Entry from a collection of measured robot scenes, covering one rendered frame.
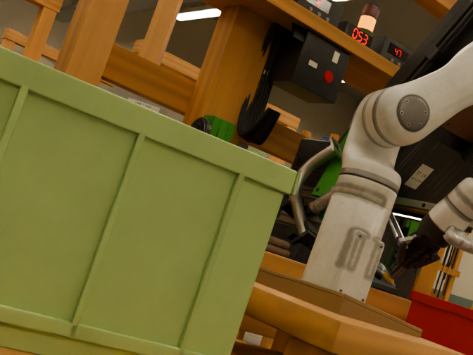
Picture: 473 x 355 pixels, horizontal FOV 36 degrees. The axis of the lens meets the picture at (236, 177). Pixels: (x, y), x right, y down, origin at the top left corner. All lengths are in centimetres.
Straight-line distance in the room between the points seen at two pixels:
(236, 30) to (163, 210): 151
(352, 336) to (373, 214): 24
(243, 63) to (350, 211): 99
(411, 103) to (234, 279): 62
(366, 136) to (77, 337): 74
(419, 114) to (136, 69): 99
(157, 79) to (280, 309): 112
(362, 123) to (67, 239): 73
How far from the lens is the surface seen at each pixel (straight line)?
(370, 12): 232
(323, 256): 105
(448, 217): 148
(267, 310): 94
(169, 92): 196
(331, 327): 87
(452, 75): 115
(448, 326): 140
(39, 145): 46
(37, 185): 46
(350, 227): 105
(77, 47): 176
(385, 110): 108
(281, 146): 218
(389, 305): 156
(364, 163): 107
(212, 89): 193
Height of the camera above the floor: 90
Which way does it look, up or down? 5 degrees up
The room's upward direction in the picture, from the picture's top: 19 degrees clockwise
